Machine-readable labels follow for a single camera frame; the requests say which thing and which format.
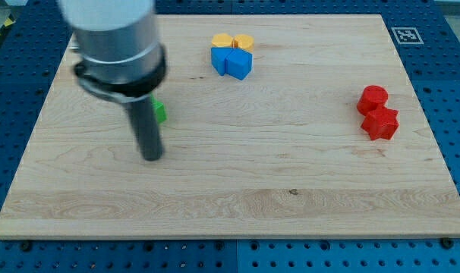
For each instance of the wooden board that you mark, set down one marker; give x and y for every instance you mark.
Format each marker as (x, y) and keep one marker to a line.
(279, 154)

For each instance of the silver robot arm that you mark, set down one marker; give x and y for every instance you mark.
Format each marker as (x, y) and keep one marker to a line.
(121, 60)

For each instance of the red cylinder block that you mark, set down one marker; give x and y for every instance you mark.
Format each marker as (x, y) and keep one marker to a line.
(372, 97)

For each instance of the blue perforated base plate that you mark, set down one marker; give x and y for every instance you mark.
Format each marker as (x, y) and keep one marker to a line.
(31, 51)

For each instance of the yellow heart block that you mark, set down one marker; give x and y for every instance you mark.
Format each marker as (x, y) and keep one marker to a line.
(244, 42)

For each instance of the blue pentagon block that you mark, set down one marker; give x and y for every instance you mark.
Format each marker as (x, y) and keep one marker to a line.
(239, 63)

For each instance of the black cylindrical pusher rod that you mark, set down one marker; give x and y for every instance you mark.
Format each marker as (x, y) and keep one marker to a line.
(145, 128)

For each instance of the yellow hexagon block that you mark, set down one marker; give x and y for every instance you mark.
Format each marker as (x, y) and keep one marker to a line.
(222, 40)

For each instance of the red star block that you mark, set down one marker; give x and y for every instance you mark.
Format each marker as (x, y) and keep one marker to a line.
(381, 123)

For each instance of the green star block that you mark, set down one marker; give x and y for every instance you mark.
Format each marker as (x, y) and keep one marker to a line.
(159, 109)

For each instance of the blue triangle block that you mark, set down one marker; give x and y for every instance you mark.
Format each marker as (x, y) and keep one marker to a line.
(218, 58)

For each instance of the white fiducial marker tag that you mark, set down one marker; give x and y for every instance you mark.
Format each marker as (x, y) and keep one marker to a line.
(407, 36)

